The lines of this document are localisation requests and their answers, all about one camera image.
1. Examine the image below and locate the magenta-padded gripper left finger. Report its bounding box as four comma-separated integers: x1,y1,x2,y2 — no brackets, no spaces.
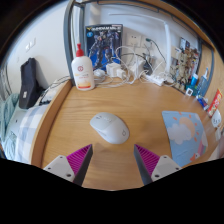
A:
43,143,94,187

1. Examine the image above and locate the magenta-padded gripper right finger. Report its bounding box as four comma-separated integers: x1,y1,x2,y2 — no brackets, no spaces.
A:
133,143,183,186

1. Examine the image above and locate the white computer mouse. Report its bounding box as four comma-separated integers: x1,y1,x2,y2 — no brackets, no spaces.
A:
89,111,131,145

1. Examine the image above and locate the blue cloud print mouse pad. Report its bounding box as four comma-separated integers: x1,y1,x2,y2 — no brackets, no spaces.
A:
161,110,209,168

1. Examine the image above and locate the plaid bed sheet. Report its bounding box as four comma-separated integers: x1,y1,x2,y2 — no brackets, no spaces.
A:
13,104,51,164

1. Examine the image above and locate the teal blanket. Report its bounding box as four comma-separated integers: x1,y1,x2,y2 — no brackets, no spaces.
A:
0,93,20,158

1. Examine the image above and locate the blue snack packet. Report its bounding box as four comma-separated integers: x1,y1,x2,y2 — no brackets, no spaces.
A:
197,95,210,111

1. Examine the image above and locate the white power strip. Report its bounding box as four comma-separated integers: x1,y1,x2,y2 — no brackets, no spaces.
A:
145,73,167,87

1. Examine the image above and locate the black bag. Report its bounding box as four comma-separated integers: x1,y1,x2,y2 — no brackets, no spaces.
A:
18,57,44,110

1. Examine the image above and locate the blue spray bottle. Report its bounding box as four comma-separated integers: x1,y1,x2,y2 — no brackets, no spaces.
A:
196,67,210,98

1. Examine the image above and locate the white red-pump lotion bottle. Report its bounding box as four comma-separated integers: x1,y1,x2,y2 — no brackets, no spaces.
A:
70,43,96,92

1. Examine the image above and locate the white charger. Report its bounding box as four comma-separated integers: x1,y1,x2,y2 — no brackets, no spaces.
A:
105,62,122,78
114,68,128,79

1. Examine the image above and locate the colourful figure box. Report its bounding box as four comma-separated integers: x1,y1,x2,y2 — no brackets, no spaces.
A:
179,37,201,68

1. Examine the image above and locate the blue robot model kit box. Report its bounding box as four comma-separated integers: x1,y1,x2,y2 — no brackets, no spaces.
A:
84,23,124,72

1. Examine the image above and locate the white charging cable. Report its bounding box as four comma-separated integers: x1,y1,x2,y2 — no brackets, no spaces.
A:
94,44,168,88

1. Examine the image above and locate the white wall switch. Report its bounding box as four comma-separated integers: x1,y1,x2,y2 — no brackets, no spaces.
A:
25,38,37,52

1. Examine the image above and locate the grey metal bed frame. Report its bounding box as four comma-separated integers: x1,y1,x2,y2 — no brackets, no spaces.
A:
63,0,214,98

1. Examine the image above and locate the white wall socket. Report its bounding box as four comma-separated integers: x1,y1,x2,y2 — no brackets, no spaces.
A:
128,32,143,48

